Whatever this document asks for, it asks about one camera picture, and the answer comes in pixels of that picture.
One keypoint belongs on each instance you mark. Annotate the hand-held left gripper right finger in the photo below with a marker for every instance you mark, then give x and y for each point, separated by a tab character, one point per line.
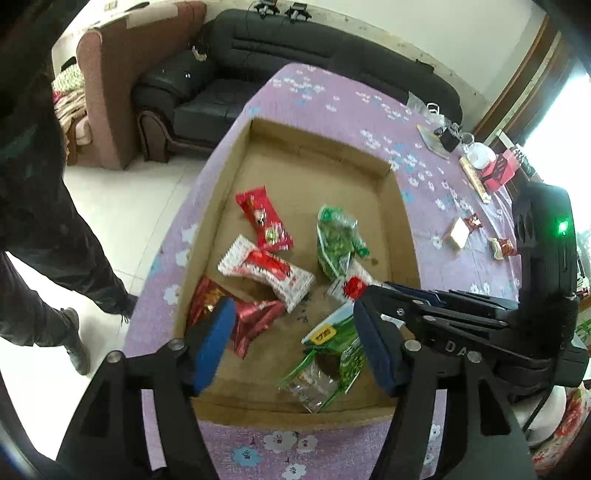
378	350

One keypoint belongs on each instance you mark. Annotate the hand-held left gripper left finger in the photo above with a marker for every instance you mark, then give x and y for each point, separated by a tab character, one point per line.
212	341

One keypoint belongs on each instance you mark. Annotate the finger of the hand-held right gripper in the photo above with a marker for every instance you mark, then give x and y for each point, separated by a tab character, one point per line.
443	316
415	291

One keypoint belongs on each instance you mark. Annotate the glossy red foil snack bag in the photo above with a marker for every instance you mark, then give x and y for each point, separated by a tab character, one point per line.
251	318

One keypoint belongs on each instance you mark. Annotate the green bag with yellow label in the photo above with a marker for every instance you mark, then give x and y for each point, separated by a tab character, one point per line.
337	330

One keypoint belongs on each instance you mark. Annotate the red and cream snack packet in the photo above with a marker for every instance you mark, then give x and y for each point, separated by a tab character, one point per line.
504	247

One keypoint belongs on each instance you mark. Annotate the cracker packet with red label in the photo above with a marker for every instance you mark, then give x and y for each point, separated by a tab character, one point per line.
353	286

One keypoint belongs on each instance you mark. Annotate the white and green snack packet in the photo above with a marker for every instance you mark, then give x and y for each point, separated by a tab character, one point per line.
457	234

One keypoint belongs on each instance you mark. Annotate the clear packet with green stripes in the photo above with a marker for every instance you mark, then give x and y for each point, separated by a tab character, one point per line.
311	383

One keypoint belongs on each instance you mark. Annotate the dark red snack bag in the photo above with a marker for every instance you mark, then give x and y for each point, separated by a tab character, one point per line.
473	221

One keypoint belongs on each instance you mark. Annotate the white and red snack packet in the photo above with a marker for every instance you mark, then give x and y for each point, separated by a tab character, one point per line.
277	277

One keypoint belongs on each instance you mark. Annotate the green peas snack bag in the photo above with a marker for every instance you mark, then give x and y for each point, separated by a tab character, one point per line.
334	240

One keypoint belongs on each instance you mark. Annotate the bright red snack packet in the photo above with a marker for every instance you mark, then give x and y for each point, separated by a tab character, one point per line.
261	217

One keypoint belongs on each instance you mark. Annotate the shallow cardboard box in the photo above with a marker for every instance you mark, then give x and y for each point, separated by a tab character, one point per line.
300	175

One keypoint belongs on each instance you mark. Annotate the person's black boot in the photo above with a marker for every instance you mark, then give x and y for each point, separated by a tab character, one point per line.
76	341
127	307

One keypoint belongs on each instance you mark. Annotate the pink box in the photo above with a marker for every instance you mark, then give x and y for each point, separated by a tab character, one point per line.
496	177

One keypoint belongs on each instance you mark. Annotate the cream tube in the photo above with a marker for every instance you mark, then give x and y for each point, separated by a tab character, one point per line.
475	181

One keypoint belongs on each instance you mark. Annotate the white container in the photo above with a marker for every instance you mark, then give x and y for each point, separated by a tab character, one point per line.
551	415

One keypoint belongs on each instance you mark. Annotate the white lidded cup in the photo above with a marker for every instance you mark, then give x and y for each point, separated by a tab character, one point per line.
478	154

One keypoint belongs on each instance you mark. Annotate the grey-green flat packet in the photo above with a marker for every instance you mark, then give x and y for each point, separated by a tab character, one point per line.
431	141

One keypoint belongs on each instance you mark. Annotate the red floral cloth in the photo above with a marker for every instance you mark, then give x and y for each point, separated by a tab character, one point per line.
570	429

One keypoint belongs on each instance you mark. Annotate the clear plastic bag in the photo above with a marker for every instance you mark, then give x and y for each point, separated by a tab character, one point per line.
418	104

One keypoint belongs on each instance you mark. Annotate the brown wooden panelling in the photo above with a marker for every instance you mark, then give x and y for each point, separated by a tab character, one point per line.
531	83

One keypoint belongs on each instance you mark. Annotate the person in dark clothes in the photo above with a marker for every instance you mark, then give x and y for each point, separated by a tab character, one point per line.
37	184

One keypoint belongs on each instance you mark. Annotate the black leather sofa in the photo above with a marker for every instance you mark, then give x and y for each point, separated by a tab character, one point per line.
277	50

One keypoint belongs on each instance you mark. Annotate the floral blanket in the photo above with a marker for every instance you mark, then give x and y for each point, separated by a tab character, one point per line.
69	92

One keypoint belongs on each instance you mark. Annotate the brown armchair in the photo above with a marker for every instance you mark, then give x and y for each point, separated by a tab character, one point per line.
120	69

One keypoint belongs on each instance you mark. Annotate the small white object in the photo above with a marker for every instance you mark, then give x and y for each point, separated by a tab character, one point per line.
201	51

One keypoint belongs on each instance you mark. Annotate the black device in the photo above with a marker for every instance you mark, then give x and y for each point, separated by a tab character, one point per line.
298	10
265	7

